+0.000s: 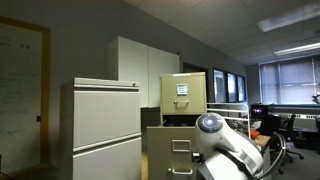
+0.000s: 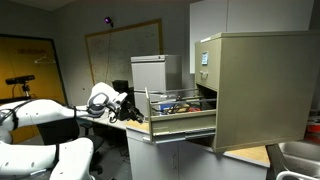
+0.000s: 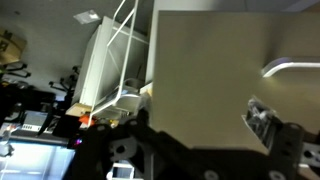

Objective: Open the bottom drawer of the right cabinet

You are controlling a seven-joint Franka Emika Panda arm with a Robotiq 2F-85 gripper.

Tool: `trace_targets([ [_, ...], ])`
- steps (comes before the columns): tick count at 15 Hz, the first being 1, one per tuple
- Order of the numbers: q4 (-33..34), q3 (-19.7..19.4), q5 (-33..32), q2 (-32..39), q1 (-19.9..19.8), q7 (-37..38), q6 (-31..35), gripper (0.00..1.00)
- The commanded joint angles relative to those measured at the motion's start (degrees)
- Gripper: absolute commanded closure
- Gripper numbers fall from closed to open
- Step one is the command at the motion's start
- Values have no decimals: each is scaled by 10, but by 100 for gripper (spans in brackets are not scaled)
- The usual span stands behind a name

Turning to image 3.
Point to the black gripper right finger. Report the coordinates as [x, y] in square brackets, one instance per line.
[266, 123]

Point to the white metal drawer cabinet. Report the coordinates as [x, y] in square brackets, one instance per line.
[100, 63]

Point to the grey metal drawer cabinet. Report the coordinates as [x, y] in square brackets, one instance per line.
[200, 4]

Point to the white paper sheet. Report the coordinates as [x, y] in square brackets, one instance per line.
[87, 16]

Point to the brown cardboard box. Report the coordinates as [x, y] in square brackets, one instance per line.
[10, 46]

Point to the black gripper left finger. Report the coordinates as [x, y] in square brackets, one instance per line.
[110, 146]

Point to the orange plastic piece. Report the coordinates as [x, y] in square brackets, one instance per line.
[85, 120]

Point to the black office chair base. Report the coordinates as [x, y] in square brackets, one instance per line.
[65, 85]

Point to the grey cabinet drawer front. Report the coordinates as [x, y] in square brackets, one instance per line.
[206, 76]

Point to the bright lit screen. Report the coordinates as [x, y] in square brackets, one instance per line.
[33, 160]

